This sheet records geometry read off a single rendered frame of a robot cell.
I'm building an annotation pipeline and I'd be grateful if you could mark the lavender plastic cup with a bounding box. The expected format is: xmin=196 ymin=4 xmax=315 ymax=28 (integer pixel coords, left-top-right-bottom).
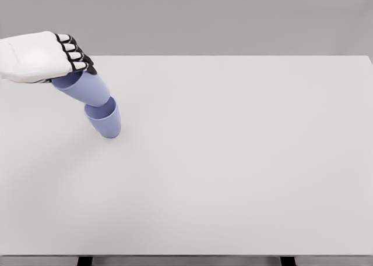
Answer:
xmin=51 ymin=71 xmax=112 ymax=108
xmin=83 ymin=96 xmax=122 ymax=139

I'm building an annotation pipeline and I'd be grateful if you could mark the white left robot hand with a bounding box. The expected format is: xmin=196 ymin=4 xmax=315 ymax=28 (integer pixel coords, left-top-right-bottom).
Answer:
xmin=0 ymin=30 xmax=98 ymax=85

